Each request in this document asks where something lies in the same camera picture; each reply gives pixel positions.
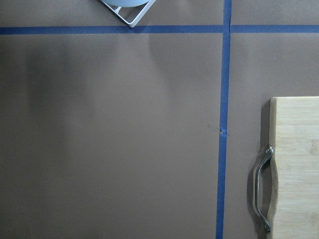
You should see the white wire cup rack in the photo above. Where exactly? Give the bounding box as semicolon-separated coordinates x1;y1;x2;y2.
101;0;156;28

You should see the metal cutting board handle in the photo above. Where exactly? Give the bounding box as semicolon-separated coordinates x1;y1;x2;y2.
253;144;274;233

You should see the bamboo cutting board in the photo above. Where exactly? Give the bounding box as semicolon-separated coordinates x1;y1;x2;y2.
267;97;319;239

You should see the light blue cup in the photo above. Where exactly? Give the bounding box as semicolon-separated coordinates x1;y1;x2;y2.
102;0;148;7

